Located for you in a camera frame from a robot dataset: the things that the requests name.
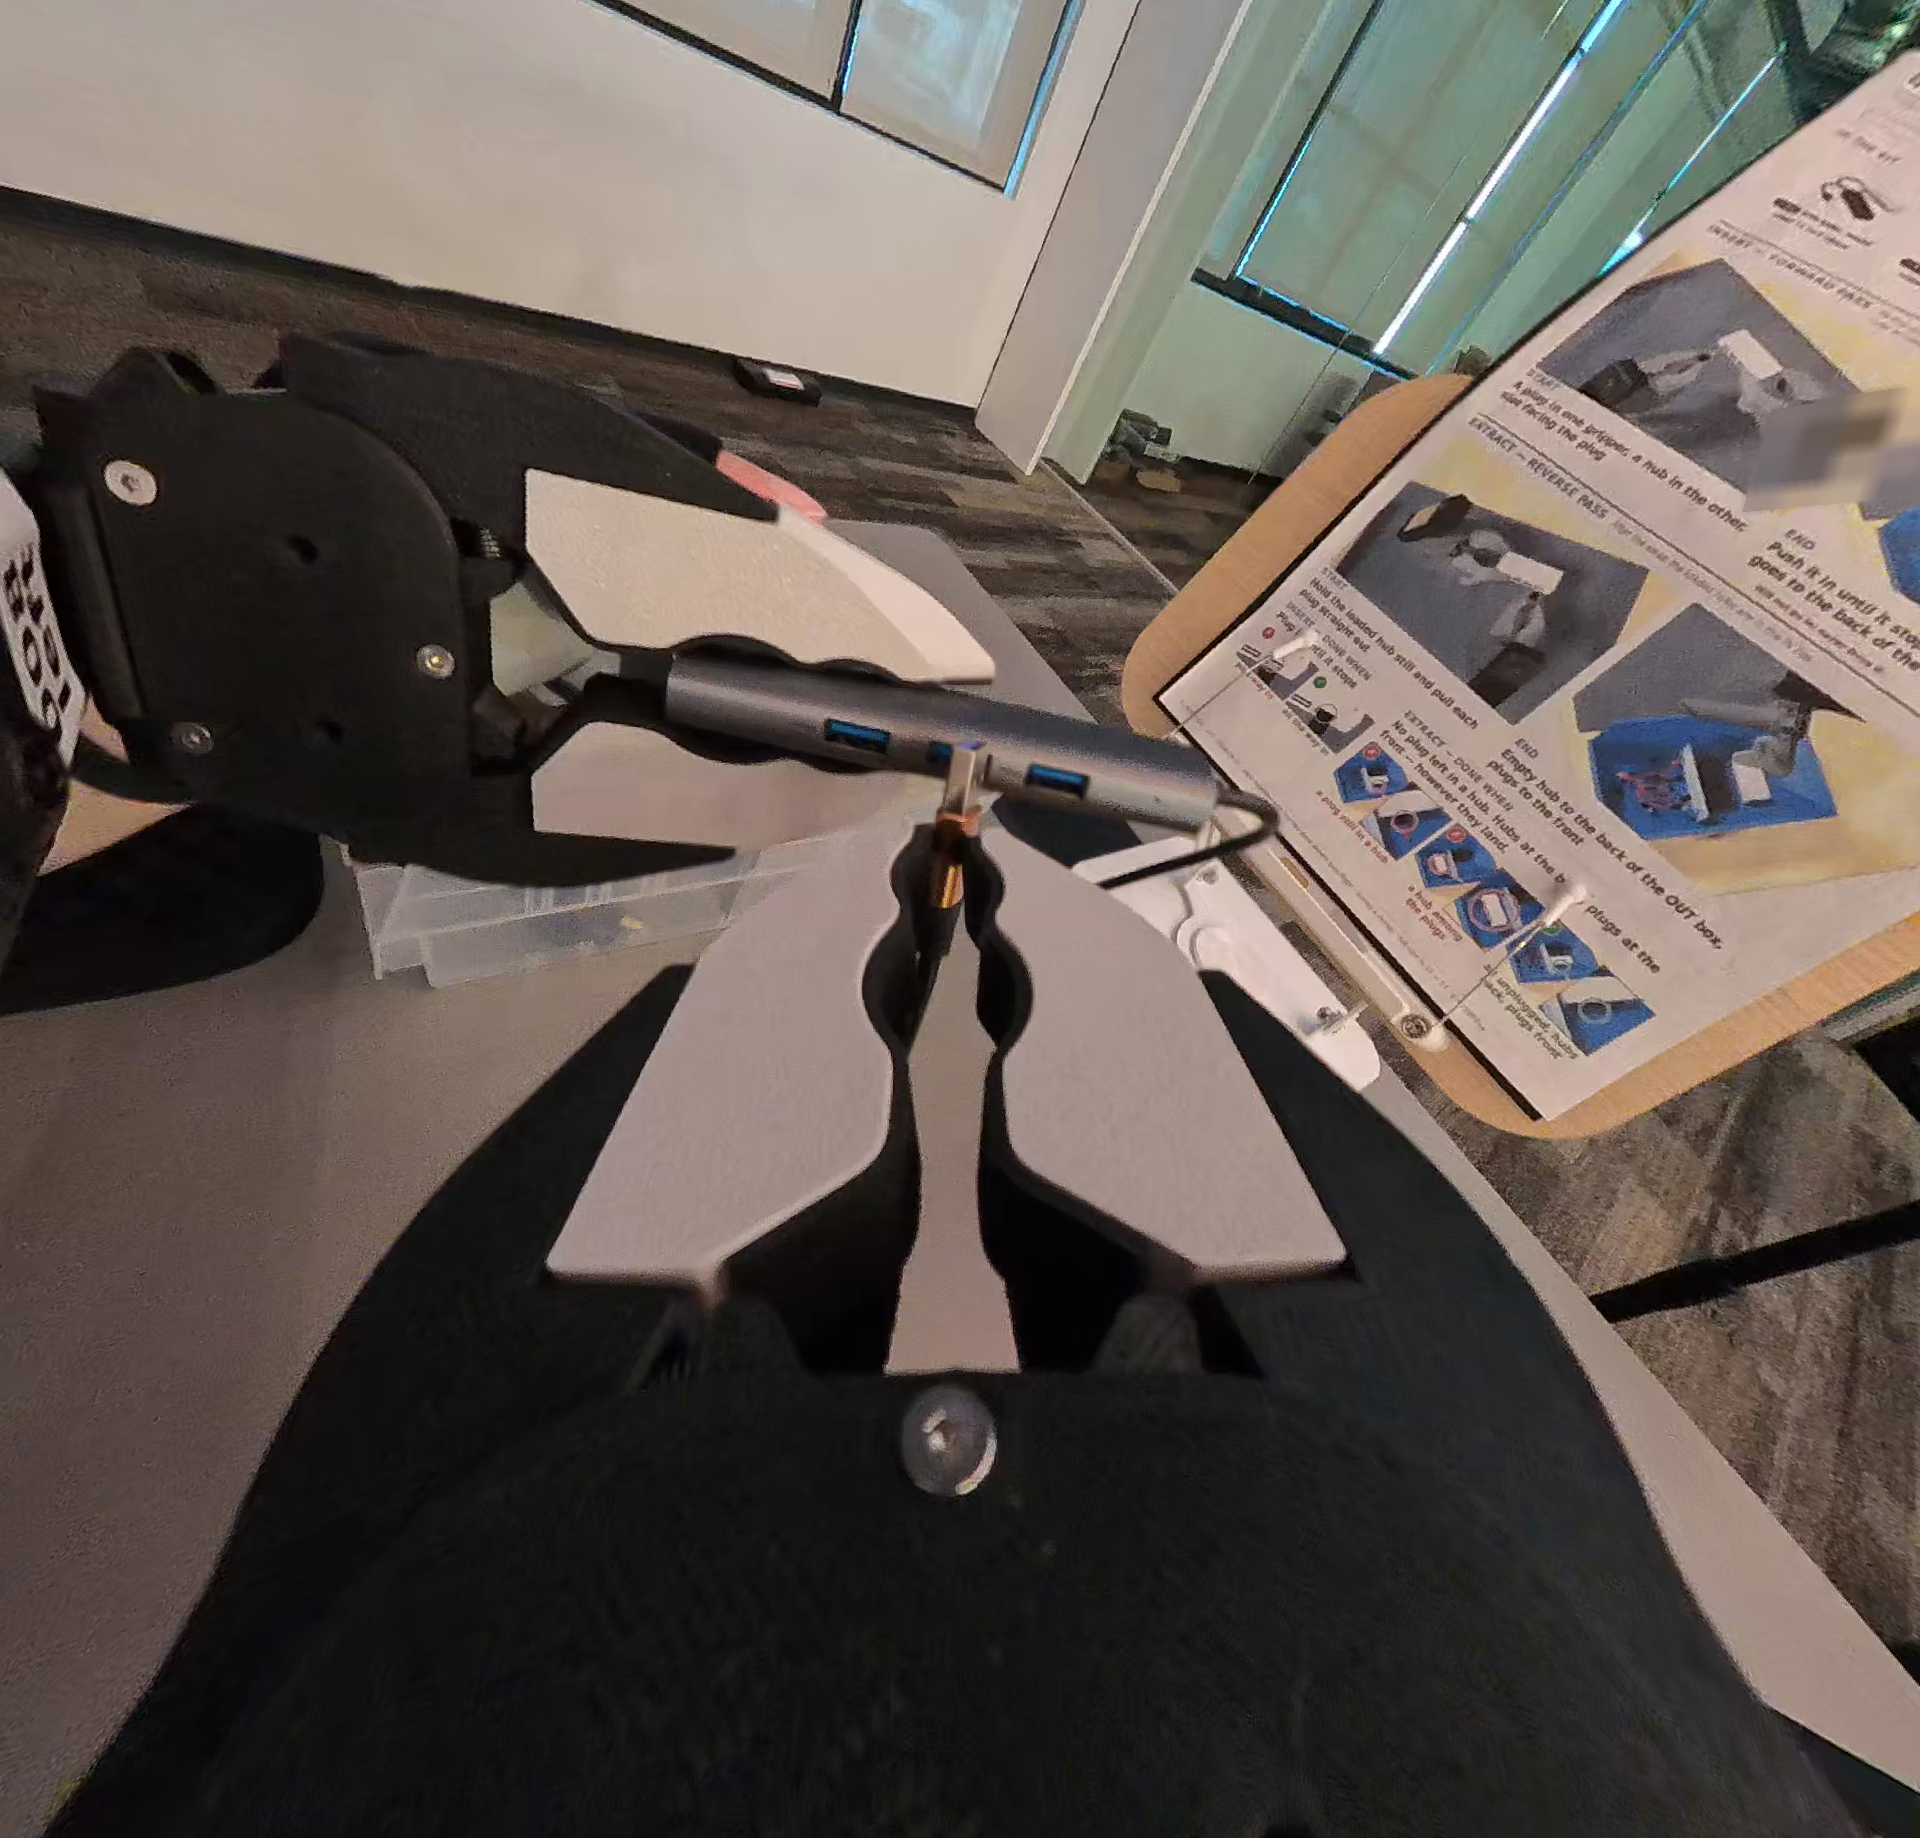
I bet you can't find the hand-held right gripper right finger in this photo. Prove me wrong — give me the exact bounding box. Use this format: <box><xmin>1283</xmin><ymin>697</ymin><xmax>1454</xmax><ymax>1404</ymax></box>
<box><xmin>968</xmin><ymin>825</ymin><xmax>1345</xmax><ymax>1309</ymax></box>

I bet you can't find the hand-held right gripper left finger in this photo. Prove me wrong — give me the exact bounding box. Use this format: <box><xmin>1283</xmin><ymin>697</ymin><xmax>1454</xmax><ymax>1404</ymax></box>
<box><xmin>540</xmin><ymin>825</ymin><xmax>918</xmax><ymax>1309</ymax></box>

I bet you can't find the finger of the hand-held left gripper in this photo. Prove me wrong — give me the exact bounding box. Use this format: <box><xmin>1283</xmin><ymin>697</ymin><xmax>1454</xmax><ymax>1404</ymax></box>
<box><xmin>524</xmin><ymin>464</ymin><xmax>1001</xmax><ymax>684</ymax></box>
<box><xmin>528</xmin><ymin>732</ymin><xmax>933</xmax><ymax>870</ymax></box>

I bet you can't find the grey USB hub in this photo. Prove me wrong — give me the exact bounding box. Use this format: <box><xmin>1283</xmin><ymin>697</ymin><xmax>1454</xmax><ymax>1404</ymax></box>
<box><xmin>664</xmin><ymin>648</ymin><xmax>1283</xmax><ymax>891</ymax></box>

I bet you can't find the clear plastic bin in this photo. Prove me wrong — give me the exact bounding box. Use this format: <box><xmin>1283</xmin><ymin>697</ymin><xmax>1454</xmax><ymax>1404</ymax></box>
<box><xmin>351</xmin><ymin>751</ymin><xmax>829</xmax><ymax>996</ymax></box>

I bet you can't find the thin black cable small copper plug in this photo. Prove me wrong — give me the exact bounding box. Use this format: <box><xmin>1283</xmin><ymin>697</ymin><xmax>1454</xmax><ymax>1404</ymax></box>
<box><xmin>892</xmin><ymin>743</ymin><xmax>993</xmax><ymax>1040</ymax></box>

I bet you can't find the person's left hand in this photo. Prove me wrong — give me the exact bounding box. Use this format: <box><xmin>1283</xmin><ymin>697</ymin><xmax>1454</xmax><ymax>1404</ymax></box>
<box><xmin>717</xmin><ymin>444</ymin><xmax>829</xmax><ymax>530</ymax></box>

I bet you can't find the white metal stand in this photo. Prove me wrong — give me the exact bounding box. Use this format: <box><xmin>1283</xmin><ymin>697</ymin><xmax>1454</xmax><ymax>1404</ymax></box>
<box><xmin>1070</xmin><ymin>626</ymin><xmax>1601</xmax><ymax>1093</ymax></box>

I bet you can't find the printed instruction sheet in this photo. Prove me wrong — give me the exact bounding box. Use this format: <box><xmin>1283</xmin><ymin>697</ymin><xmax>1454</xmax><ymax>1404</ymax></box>
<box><xmin>1161</xmin><ymin>49</ymin><xmax>1920</xmax><ymax>1121</ymax></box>

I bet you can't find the instruction sheet on wooden stand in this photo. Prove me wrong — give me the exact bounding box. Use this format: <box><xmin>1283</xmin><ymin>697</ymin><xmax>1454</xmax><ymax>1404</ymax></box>
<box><xmin>1118</xmin><ymin>375</ymin><xmax>1920</xmax><ymax>1141</ymax></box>

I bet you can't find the glass window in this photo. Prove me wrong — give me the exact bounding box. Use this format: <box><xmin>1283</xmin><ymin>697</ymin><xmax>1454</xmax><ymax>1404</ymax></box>
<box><xmin>1189</xmin><ymin>0</ymin><xmax>1801</xmax><ymax>376</ymax></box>
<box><xmin>420</xmin><ymin>0</ymin><xmax>1099</xmax><ymax>197</ymax></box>

